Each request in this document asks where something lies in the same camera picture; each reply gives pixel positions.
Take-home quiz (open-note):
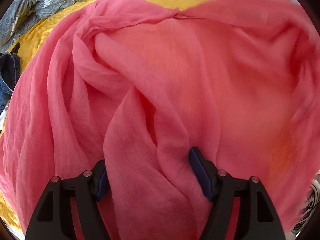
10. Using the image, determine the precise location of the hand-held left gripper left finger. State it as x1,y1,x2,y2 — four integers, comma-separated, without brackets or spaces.
25,159,108,240

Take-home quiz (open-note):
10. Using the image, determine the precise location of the yellow textured blanket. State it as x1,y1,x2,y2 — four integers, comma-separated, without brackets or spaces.
0,0,215,235

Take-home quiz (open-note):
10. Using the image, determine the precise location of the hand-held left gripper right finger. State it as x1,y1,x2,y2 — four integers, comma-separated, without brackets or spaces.
189,147,285,240

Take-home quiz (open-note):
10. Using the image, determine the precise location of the pink gauze garment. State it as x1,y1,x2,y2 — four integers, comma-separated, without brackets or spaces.
0,0,320,240

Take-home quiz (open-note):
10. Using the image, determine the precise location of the blue denim garment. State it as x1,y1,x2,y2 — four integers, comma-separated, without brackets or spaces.
0,52,22,110

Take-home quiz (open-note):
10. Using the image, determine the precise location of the white black patterned cloth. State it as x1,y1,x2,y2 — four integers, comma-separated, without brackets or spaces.
291,177,320,238

